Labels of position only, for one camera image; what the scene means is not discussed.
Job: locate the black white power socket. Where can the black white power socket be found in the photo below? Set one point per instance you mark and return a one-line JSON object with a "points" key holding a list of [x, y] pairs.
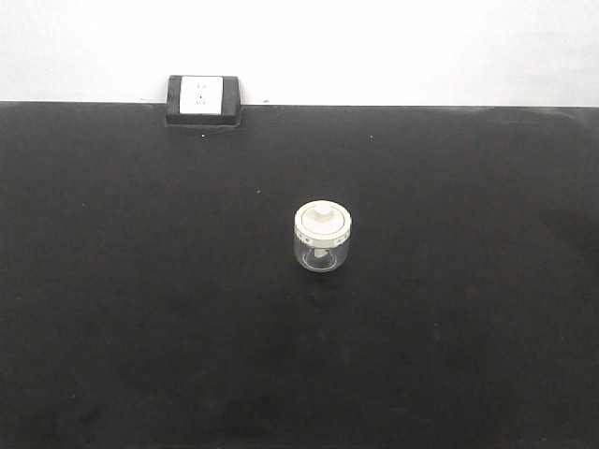
{"points": [[203, 101]]}

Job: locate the glass jar with white lid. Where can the glass jar with white lid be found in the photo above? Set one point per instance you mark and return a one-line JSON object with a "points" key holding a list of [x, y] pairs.
{"points": [[322, 231]]}

